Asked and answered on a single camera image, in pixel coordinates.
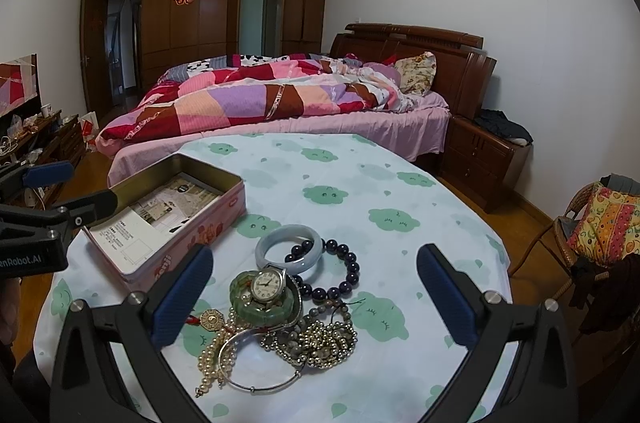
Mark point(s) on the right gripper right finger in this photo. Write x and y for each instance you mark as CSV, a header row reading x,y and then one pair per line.
x,y
540,385

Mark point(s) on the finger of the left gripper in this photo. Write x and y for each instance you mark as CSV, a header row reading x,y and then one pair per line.
x,y
35,176
84,211

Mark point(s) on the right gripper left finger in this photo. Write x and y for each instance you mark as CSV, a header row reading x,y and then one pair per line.
x,y
86,383

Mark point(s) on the silver wristwatch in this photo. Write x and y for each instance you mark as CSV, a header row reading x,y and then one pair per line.
x,y
275,300

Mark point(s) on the pale jade bangle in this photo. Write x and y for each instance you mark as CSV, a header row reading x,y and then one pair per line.
x,y
272,248

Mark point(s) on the person's left hand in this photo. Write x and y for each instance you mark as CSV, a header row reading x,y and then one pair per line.
x,y
9,305

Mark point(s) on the wooden tv cabinet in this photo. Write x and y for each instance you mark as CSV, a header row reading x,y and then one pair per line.
x,y
50,139

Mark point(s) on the white red paper bag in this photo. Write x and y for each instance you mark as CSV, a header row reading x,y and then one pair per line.
x,y
89,126

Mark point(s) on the television with reflection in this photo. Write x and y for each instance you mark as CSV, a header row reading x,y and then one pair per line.
x,y
19,84

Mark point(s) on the pink metal tin box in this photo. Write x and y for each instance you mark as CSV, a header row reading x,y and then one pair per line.
x,y
202,229

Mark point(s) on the colourful cushion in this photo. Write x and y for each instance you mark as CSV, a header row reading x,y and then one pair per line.
x,y
609,229

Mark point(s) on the patchwork quilt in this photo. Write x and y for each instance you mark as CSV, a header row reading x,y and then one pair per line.
x,y
249,95

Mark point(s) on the wooden wardrobe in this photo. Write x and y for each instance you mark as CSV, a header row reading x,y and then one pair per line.
x,y
200,2

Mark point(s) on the wooden nightstand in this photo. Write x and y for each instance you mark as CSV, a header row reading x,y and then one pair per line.
x,y
483,166

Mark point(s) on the cloud print tablecloth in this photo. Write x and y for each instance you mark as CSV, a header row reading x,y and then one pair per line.
x,y
384,209

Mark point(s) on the dark clothes on nightstand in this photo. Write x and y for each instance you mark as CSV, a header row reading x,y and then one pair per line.
x,y
499,125

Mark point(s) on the pink bed sheet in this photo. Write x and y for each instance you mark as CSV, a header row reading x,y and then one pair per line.
x,y
300,132

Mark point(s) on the floral pillow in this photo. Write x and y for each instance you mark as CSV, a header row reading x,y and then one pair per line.
x,y
417,74

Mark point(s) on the wooden bed frame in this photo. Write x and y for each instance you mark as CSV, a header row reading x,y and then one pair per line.
x,y
463,70

